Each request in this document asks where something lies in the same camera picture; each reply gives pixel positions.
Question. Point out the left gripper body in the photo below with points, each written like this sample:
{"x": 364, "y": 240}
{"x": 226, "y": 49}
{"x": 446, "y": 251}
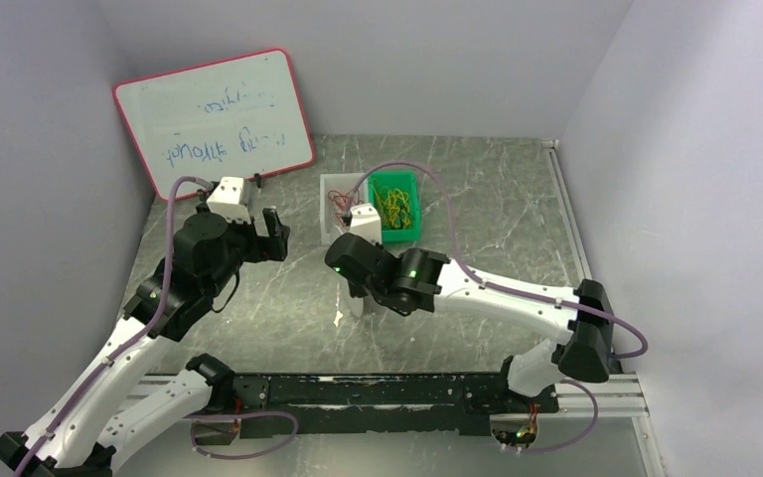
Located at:
{"x": 266, "y": 236}

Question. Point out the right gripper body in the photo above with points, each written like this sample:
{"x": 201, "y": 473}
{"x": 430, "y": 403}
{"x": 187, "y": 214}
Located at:
{"x": 358, "y": 283}

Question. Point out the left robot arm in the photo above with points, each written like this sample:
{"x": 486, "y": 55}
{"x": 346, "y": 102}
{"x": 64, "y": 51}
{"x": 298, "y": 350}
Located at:
{"x": 89, "y": 431}

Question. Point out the white plastic bin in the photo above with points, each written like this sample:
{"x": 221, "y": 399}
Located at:
{"x": 334, "y": 188}

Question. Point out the green plastic bin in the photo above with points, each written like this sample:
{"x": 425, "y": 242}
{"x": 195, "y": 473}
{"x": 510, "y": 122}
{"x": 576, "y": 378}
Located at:
{"x": 395, "y": 195}

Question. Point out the red framed whiteboard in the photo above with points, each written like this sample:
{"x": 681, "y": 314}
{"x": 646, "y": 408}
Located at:
{"x": 238, "y": 117}

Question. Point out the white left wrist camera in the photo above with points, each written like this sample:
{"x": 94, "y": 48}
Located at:
{"x": 230, "y": 199}

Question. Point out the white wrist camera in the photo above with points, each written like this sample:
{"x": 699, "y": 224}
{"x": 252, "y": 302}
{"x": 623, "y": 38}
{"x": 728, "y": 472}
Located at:
{"x": 230, "y": 199}
{"x": 365, "y": 222}

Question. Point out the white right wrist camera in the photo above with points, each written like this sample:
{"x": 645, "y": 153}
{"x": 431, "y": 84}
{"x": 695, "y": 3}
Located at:
{"x": 365, "y": 222}

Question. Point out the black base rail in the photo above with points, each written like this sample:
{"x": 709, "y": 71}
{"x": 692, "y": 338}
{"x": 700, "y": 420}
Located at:
{"x": 461, "y": 402}

